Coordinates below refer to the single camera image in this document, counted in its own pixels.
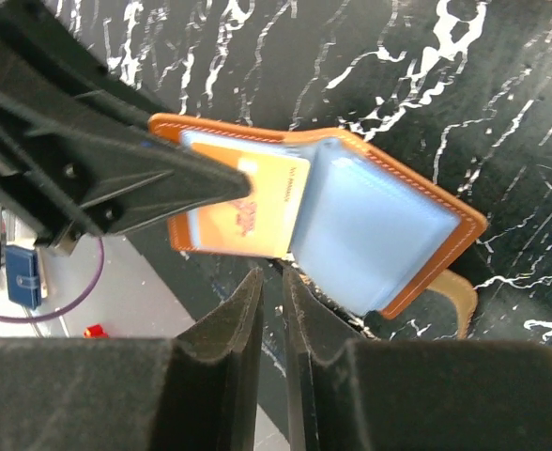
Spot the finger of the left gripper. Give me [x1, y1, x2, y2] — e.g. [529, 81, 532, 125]
[23, 126, 251, 235]

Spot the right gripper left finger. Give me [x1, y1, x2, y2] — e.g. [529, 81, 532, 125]
[0, 269, 263, 450]

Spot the gold credit card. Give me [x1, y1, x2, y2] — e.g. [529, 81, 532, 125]
[182, 142, 311, 258]

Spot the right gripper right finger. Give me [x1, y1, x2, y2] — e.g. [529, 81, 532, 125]
[283, 270, 552, 450]

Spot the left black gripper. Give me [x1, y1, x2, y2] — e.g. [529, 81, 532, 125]
[0, 1, 163, 249]

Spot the brown leather card holder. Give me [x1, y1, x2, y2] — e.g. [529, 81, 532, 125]
[148, 113, 487, 337]

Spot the blue card holder background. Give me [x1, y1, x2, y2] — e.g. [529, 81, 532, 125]
[5, 244, 42, 310]

